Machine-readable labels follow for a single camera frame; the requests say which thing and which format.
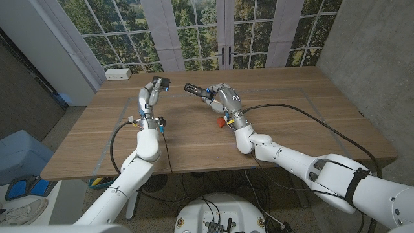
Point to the blue grey chair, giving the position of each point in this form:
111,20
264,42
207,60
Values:
22,155

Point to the printed window backdrop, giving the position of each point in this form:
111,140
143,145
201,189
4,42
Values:
194,32

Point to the white sneaker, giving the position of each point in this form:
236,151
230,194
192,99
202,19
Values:
22,213

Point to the white power strip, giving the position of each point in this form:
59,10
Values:
118,74

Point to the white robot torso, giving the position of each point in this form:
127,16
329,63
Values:
220,210

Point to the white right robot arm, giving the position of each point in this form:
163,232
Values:
291,160

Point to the grey table leg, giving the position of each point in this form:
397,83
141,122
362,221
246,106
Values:
300,197

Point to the red toy strawberry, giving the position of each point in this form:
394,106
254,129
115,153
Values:
221,122

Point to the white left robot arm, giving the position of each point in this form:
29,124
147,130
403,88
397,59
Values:
132,174

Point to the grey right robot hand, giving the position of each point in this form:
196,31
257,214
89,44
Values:
231,100

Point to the white table leg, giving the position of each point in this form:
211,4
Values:
131,207

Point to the blue black foot pedal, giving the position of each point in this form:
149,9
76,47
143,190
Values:
19,189

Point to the black tv remote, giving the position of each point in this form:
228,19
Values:
194,88

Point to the black round floor fan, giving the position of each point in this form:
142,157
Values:
156,182

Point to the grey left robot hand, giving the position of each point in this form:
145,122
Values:
145,103

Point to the teal basket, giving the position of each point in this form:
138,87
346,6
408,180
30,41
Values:
103,184

